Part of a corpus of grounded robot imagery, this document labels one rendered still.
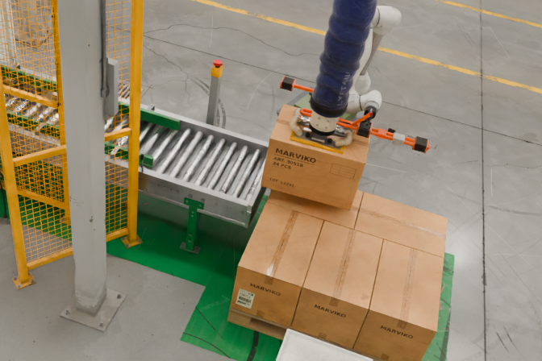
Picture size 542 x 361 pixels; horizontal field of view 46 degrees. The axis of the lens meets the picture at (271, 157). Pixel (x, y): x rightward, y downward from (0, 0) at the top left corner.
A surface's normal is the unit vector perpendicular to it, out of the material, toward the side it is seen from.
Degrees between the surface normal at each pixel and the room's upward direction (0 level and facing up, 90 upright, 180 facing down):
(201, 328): 0
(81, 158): 90
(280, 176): 90
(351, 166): 90
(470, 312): 0
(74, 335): 0
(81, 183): 90
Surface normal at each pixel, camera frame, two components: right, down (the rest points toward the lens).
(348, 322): -0.28, 0.58
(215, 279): 0.15, -0.76
